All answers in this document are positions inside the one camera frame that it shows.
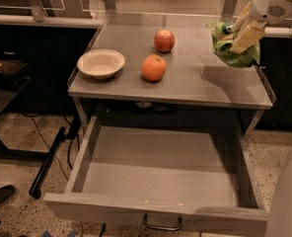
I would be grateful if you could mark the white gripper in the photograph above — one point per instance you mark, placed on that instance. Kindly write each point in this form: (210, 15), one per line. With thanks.
(266, 6)

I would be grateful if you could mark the green rice chip bag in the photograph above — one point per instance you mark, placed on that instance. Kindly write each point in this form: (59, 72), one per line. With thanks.
(223, 38)

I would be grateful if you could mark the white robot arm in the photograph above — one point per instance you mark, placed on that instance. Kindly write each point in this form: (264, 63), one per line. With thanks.
(279, 221)

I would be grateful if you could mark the grey open top drawer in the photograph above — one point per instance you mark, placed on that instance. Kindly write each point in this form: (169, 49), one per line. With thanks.
(203, 176)

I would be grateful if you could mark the red apple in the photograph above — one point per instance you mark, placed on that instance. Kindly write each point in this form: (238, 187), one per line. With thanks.
(164, 40)

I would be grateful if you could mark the orange fruit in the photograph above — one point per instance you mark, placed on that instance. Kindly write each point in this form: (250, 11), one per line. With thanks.
(153, 68)

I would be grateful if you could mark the grey cabinet table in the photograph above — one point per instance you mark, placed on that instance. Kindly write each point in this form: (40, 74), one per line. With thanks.
(195, 75)

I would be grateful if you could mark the white bowl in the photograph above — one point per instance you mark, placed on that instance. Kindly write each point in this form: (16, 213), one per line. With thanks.
(101, 63)

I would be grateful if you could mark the black side table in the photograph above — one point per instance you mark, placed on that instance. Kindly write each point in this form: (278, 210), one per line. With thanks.
(10, 87)

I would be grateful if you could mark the black metal table leg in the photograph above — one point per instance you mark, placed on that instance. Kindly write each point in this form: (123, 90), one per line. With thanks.
(35, 191)

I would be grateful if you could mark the metal drawer handle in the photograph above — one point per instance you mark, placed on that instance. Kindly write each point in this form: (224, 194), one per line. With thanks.
(159, 224)

